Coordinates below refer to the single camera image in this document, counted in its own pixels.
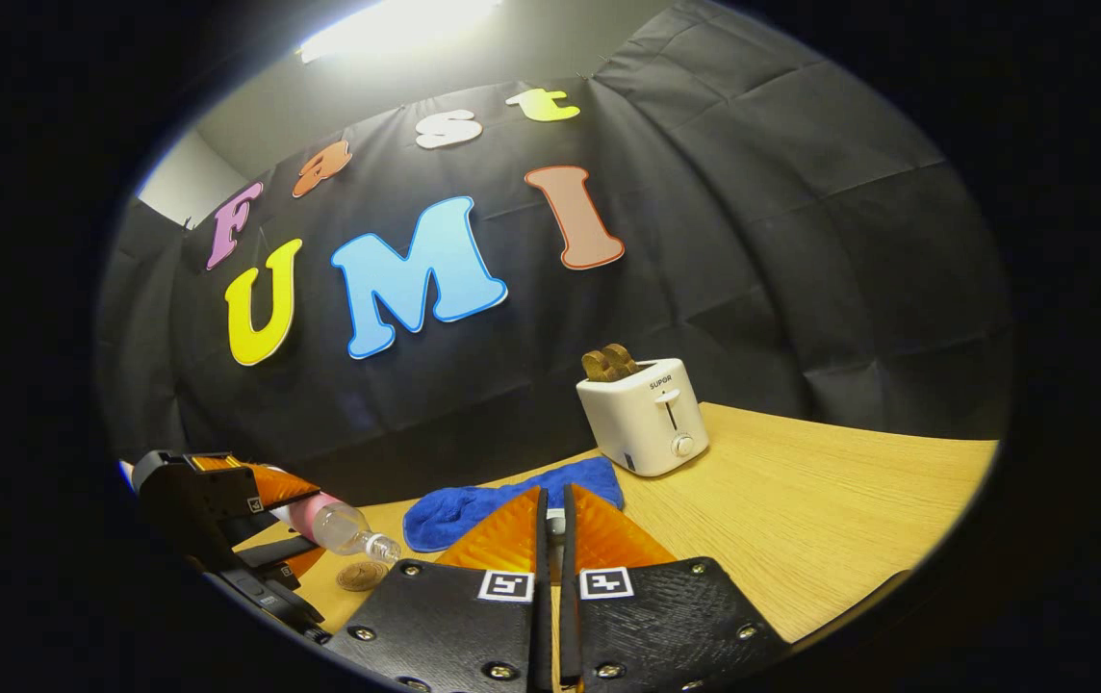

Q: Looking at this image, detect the clear plastic water bottle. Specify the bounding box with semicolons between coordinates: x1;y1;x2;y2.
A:
267;488;402;564

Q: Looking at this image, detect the round brown coaster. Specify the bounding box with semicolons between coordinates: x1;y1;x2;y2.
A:
336;561;390;592

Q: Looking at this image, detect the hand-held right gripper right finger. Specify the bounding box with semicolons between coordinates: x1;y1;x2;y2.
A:
558;481;792;693

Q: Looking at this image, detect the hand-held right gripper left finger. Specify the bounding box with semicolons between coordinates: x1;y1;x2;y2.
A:
324;484;552;693

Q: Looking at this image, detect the black backdrop cloth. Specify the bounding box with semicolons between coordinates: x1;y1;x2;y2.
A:
96;0;1011;501

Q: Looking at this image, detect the white toaster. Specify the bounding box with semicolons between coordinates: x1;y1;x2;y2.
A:
576;358;709;478

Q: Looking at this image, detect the blue towel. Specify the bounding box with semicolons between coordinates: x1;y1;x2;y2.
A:
403;456;625;553

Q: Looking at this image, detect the ceiling light panel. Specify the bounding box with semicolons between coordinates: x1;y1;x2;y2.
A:
295;0;503;64

